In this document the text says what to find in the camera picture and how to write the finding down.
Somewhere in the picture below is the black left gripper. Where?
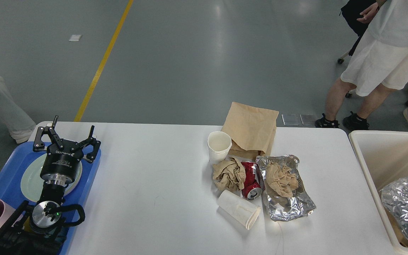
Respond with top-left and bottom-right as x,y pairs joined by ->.
32,115 -> 101,186

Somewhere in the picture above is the brown paper bag front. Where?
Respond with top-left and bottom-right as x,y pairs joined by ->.
384,208 -> 408,248

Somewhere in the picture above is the brown paper bag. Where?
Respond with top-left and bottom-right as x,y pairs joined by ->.
384,208 -> 408,248
221,102 -> 279,160

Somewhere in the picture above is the aluminium foil ball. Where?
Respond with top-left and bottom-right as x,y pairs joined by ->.
380,176 -> 408,249

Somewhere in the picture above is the light green plate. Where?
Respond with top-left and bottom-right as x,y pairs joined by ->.
20,154 -> 83,203

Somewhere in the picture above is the dark green mug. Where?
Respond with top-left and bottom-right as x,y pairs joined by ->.
23,217 -> 33,233

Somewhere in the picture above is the aluminium foil tray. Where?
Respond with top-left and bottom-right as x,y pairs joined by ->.
255,155 -> 316,222

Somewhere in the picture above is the brown napkin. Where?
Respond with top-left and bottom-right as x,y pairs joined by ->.
212,157 -> 246,192
266,162 -> 299,198

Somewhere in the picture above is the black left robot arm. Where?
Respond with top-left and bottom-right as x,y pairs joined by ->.
0,118 -> 101,255

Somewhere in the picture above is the yellow plate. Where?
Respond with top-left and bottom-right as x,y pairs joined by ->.
64,170 -> 82,196

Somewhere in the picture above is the blue plastic tray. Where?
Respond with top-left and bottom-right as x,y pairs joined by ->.
0,141 -> 102,255

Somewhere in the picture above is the beige plastic bin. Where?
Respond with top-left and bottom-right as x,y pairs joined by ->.
349,130 -> 408,255

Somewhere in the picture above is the person in grey trousers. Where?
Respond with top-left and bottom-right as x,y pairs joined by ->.
0,76 -> 36,144

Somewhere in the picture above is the upright white paper cup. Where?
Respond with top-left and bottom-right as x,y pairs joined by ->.
207,131 -> 232,164

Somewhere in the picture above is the white office chair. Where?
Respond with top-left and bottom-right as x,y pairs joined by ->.
337,35 -> 362,98

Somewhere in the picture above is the metal floor plate right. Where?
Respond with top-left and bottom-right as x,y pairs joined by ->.
299,114 -> 318,126

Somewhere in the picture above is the metal floor plate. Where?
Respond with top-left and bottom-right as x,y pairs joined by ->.
299,114 -> 318,126
281,114 -> 300,126

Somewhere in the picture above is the metal floor plate left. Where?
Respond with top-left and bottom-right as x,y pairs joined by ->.
281,114 -> 300,126

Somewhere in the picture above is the crushed red soda can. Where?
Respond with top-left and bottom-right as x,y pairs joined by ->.
242,161 -> 262,201

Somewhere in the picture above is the lying white paper cup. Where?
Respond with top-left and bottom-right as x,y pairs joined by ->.
217,190 -> 261,230

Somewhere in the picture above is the person in white shirt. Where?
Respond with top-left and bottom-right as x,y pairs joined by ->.
315,0 -> 408,131

